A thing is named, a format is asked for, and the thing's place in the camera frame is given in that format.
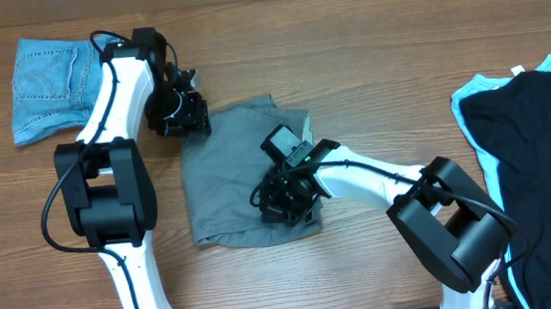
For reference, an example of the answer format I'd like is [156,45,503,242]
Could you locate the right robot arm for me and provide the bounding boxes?
[249,125,516,309]

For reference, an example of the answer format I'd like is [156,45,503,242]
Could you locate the folded blue denim shorts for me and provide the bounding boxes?
[11,35,115,146]

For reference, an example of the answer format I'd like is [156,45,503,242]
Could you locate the grey cotton shorts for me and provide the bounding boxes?
[180,95,323,248]

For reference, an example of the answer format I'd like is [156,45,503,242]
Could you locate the black t-shirt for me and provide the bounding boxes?
[457,69,551,309]

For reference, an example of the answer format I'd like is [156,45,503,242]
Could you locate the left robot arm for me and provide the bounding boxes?
[47,27,211,309]

